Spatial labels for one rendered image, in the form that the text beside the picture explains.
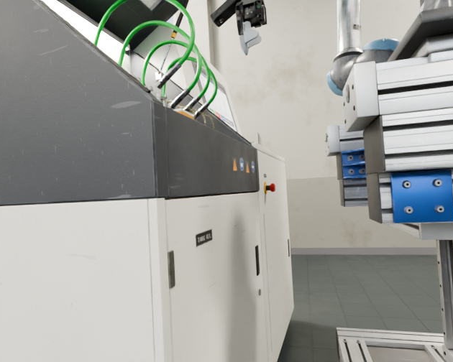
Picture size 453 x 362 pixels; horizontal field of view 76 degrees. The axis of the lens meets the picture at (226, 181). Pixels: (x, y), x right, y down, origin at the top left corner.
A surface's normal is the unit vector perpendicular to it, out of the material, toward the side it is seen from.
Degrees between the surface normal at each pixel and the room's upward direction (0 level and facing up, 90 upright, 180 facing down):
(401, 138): 90
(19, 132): 90
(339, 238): 90
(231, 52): 90
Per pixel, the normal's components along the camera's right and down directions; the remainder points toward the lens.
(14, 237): -0.34, -0.01
